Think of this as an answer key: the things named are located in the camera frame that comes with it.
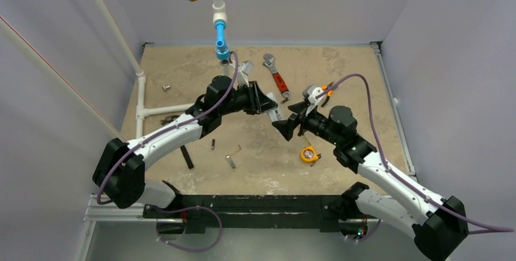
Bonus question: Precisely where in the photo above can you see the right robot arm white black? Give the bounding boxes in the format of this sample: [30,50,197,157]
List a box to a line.
[272,103,469,260]

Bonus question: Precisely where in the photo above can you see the aluminium frame rail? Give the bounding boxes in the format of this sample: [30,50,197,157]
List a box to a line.
[83,195,144,222]

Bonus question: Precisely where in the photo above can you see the white pvc pipe assembly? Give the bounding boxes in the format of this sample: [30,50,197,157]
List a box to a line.
[133,0,234,139]

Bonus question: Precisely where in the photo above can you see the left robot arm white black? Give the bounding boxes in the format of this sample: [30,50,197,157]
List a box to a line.
[92,75,278,218]

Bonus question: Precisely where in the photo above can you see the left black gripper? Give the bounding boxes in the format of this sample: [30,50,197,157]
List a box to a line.
[218,81,276,117]

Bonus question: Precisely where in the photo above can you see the black handled hammer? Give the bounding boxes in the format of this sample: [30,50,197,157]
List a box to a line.
[160,115,195,169]

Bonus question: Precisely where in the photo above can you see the orange handled pliers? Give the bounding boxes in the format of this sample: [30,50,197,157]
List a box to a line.
[321,82,334,107]

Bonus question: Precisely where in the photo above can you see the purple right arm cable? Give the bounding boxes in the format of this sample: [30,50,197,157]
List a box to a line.
[318,74,516,243]

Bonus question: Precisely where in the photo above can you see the white remote control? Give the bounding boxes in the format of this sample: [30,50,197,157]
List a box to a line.
[267,92,284,122]

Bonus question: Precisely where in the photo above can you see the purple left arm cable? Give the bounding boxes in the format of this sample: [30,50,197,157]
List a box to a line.
[96,50,240,253]

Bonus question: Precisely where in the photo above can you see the silver hex key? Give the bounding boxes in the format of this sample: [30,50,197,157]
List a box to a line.
[225,144,242,170]

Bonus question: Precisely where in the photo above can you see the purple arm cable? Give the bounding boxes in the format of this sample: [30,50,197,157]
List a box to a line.
[318,74,516,243]
[96,50,240,253]

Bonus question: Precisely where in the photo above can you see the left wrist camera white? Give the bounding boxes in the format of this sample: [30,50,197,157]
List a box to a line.
[232,60,254,88]

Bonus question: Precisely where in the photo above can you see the red handled adjustable wrench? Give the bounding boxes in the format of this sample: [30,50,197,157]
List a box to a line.
[262,54,290,104]

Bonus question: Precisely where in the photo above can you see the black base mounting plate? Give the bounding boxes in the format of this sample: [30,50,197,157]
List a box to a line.
[143,195,363,234]

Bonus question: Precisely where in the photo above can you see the yellow tape measure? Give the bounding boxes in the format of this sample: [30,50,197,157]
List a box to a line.
[300,135,321,167]

